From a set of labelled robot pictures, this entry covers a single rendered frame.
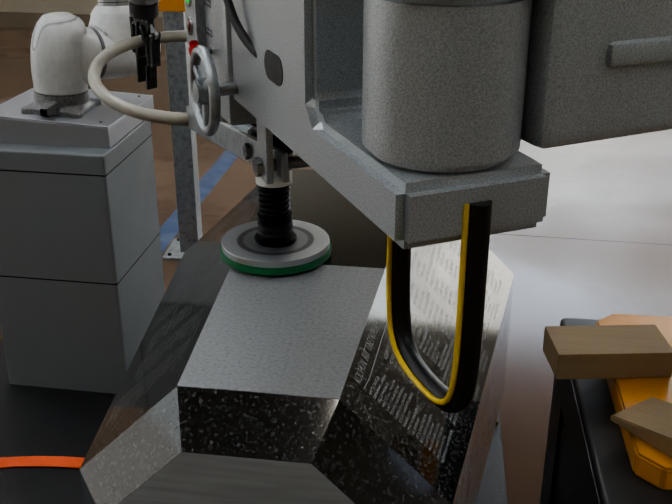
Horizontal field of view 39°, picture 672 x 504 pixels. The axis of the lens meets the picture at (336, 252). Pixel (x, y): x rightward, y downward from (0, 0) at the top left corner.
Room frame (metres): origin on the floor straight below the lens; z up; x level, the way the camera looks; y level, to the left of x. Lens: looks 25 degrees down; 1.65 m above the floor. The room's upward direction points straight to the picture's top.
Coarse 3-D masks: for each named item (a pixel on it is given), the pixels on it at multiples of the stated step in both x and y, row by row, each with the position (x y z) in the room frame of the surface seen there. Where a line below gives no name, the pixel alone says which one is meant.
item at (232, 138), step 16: (192, 112) 2.05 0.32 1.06; (192, 128) 2.06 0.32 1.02; (224, 128) 1.80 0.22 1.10; (240, 128) 2.02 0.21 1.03; (224, 144) 1.80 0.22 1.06; (240, 144) 1.70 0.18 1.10; (256, 144) 1.60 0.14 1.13; (256, 160) 1.48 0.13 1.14; (288, 160) 1.50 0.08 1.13; (256, 176) 1.49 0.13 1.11; (288, 176) 1.47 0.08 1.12
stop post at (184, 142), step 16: (160, 0) 3.57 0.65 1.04; (176, 0) 3.57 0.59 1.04; (176, 16) 3.59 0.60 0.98; (176, 48) 3.59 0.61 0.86; (176, 64) 3.59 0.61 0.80; (176, 80) 3.59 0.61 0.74; (176, 96) 3.59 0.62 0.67; (176, 128) 3.59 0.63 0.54; (176, 144) 3.59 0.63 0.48; (192, 144) 3.59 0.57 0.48; (176, 160) 3.59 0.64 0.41; (192, 160) 3.59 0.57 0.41; (176, 176) 3.59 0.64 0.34; (192, 176) 3.59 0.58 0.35; (176, 192) 3.59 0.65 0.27; (192, 192) 3.59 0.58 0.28; (192, 208) 3.59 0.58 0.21; (192, 224) 3.59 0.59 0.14; (176, 240) 3.71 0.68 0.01; (192, 240) 3.59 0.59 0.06; (176, 256) 3.55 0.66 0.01
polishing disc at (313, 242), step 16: (256, 224) 1.79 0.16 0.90; (304, 224) 1.79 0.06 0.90; (224, 240) 1.70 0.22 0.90; (240, 240) 1.70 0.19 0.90; (304, 240) 1.70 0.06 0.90; (320, 240) 1.70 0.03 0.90; (240, 256) 1.63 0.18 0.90; (256, 256) 1.63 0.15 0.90; (272, 256) 1.63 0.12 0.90; (288, 256) 1.63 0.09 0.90; (304, 256) 1.63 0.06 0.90; (320, 256) 1.65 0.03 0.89
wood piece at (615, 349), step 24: (552, 336) 1.45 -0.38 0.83; (576, 336) 1.45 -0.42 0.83; (600, 336) 1.45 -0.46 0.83; (624, 336) 1.45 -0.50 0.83; (648, 336) 1.45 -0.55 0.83; (552, 360) 1.42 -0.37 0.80; (576, 360) 1.39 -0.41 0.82; (600, 360) 1.39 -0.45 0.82; (624, 360) 1.39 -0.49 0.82; (648, 360) 1.39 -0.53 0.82
